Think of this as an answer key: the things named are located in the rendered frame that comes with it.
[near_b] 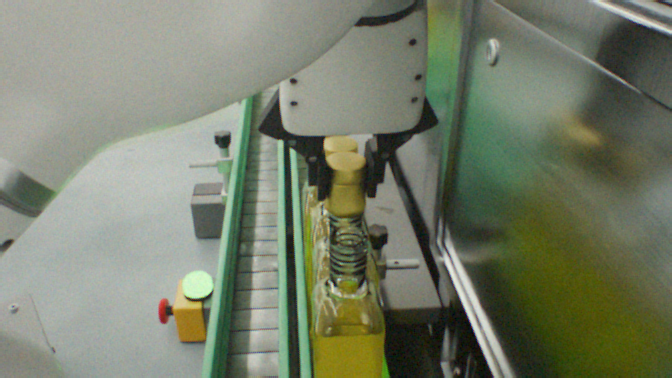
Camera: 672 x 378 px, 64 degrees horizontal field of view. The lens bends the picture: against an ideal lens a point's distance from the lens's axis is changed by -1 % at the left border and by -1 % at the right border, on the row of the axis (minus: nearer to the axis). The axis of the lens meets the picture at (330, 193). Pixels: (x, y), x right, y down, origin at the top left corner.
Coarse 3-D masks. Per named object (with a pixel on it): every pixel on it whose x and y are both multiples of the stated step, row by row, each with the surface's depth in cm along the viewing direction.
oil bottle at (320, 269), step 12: (324, 240) 49; (312, 252) 50; (324, 252) 47; (372, 252) 48; (312, 264) 50; (324, 264) 47; (372, 264) 47; (312, 276) 52; (324, 276) 46; (372, 276) 47; (312, 288) 53
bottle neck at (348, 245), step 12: (336, 228) 41; (348, 228) 41; (360, 228) 41; (336, 240) 40; (348, 240) 42; (360, 240) 41; (336, 252) 40; (348, 252) 39; (360, 252) 40; (336, 264) 40; (348, 264) 40; (360, 264) 40; (336, 276) 41; (348, 276) 41; (360, 276) 41; (336, 288) 42; (348, 288) 41; (360, 288) 42
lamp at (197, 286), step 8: (200, 272) 82; (184, 280) 81; (192, 280) 80; (200, 280) 80; (208, 280) 81; (184, 288) 80; (192, 288) 79; (200, 288) 79; (208, 288) 80; (192, 296) 80; (200, 296) 80; (208, 296) 81
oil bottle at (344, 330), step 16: (320, 288) 43; (368, 288) 43; (320, 304) 42; (336, 304) 42; (352, 304) 42; (368, 304) 42; (320, 320) 42; (336, 320) 41; (352, 320) 41; (368, 320) 42; (320, 336) 42; (336, 336) 42; (352, 336) 42; (368, 336) 42; (320, 352) 43; (336, 352) 43; (352, 352) 43; (368, 352) 43; (320, 368) 44; (336, 368) 44; (352, 368) 44; (368, 368) 44
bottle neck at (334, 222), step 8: (328, 216) 46; (336, 216) 45; (360, 216) 46; (328, 224) 46; (336, 224) 46; (344, 224) 45; (352, 224) 45; (360, 224) 46; (328, 232) 47; (328, 240) 48
